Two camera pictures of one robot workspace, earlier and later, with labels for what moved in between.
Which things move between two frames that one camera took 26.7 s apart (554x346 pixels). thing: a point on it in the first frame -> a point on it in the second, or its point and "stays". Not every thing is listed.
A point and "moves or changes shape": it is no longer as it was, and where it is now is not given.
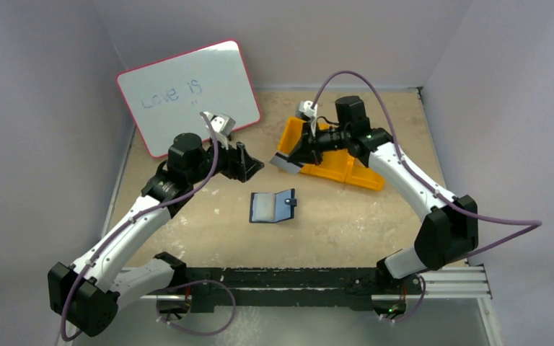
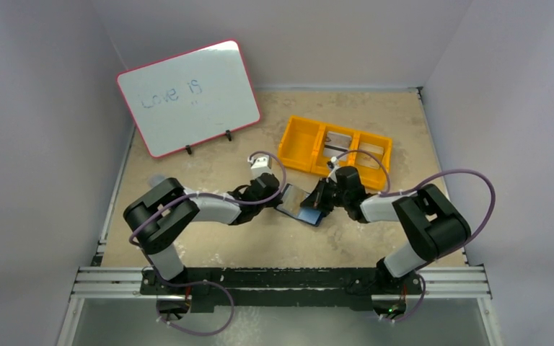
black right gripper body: x=309 y=148 -> x=324 y=194
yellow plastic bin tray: x=340 y=166 stays
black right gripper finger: x=305 y=151 -> x=317 y=198
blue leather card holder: x=272 y=207 moves or changes shape
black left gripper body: x=234 y=161 -> x=271 y=192
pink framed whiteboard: x=166 y=97 stays
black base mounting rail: x=286 y=287 stays
